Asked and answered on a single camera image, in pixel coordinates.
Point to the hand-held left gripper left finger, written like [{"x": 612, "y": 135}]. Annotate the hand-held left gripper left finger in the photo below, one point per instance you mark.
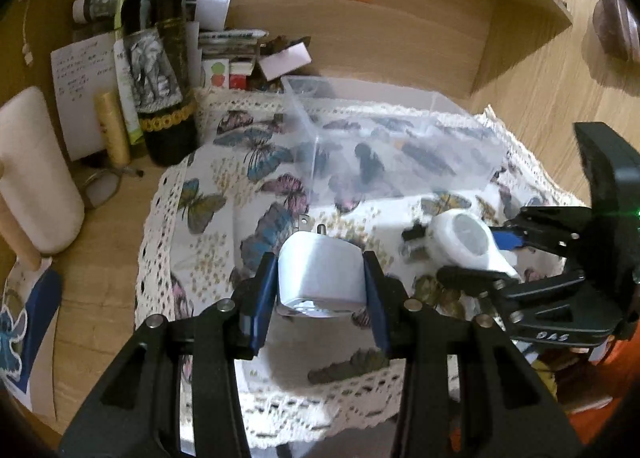
[{"x": 264, "y": 300}]

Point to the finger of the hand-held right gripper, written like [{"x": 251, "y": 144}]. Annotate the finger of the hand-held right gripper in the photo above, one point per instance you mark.
[
  {"x": 530, "y": 290},
  {"x": 507, "y": 239}
]

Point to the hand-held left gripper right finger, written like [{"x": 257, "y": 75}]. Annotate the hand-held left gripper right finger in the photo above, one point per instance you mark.
[{"x": 377, "y": 303}]

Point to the white round watch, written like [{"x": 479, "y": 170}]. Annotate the white round watch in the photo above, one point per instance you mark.
[{"x": 465, "y": 238}]

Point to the white power adapter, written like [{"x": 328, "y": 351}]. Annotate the white power adapter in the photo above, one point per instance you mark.
[{"x": 320, "y": 273}]

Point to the butterfly print lace cloth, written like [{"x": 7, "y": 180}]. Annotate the butterfly print lace cloth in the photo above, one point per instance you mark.
[{"x": 225, "y": 218}]

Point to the clear plastic container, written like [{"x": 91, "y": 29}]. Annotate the clear plastic container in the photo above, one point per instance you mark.
[{"x": 400, "y": 148}]

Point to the brown round object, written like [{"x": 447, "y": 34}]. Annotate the brown round object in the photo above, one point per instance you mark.
[{"x": 617, "y": 23}]

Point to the eyeglasses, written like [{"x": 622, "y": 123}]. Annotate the eyeglasses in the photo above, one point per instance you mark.
[{"x": 102, "y": 188}]

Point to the wooden shelf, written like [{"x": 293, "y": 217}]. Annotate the wooden shelf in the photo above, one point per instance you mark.
[{"x": 520, "y": 18}]

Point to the beige tube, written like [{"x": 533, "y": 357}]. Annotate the beige tube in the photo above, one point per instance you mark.
[{"x": 114, "y": 128}]

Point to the fruit print card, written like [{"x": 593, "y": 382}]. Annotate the fruit print card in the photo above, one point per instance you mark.
[{"x": 222, "y": 73}]

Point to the dark wine bottle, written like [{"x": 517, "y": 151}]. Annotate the dark wine bottle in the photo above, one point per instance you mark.
[{"x": 160, "y": 88}]

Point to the pink small box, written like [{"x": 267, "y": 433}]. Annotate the pink small box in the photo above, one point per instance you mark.
[{"x": 285, "y": 61}]

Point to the stack of papers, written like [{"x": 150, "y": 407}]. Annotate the stack of papers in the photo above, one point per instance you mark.
[{"x": 230, "y": 41}]

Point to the cream paper roll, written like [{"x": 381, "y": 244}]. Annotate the cream paper roll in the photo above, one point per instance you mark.
[{"x": 35, "y": 168}]

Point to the white handwritten note sheet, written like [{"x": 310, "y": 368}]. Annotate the white handwritten note sheet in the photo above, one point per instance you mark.
[{"x": 80, "y": 83}]

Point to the white paper sheet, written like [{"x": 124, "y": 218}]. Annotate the white paper sheet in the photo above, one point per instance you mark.
[{"x": 212, "y": 8}]

